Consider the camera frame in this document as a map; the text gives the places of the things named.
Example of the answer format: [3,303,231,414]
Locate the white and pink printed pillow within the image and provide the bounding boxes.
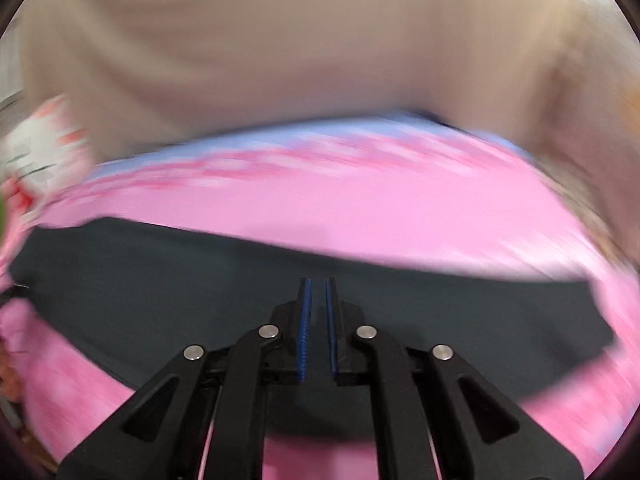
[0,94,97,221]

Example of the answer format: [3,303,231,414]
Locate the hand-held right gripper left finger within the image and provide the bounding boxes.
[56,277,313,480]

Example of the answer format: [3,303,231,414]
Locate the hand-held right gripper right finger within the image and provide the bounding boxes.
[325,276,586,480]

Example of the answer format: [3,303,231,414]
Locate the beige curtain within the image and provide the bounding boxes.
[17,0,635,161]

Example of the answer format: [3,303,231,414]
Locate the pink patterned bedsheet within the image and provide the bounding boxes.
[0,110,640,480]

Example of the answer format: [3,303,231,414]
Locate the dark pants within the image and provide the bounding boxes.
[10,216,618,443]

